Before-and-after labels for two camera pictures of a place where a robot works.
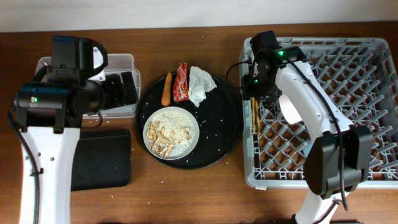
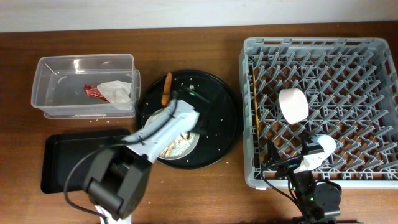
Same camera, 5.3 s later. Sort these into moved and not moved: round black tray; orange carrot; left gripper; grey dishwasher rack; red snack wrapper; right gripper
Moved: right gripper; red snack wrapper; left gripper
Not moved: orange carrot; grey dishwasher rack; round black tray
